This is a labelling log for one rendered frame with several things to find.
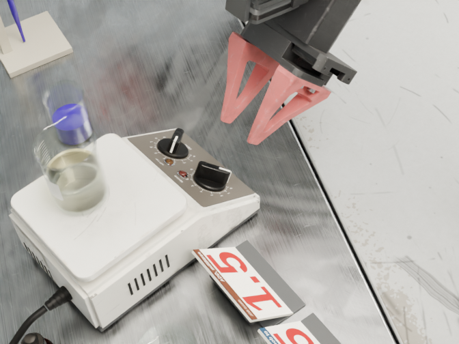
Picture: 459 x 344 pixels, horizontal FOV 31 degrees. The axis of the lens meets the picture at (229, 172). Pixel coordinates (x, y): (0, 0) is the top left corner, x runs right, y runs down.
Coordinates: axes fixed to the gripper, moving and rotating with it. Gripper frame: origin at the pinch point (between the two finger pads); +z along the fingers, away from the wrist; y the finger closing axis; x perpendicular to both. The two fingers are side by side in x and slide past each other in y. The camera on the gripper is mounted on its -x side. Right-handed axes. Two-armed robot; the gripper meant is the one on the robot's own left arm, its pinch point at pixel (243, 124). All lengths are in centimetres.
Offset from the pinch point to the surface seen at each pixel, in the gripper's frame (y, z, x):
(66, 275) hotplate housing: -2.2, 18.4, -7.8
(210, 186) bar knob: -1.5, 7.4, 3.2
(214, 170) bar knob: -2.2, 5.9, 3.5
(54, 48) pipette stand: -33.2, 9.0, 8.3
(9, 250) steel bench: -12.9, 23.8, -3.8
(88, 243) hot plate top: -2.1, 14.8, -7.6
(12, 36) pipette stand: -38.7, 10.9, 6.6
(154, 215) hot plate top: -0.4, 10.4, -3.7
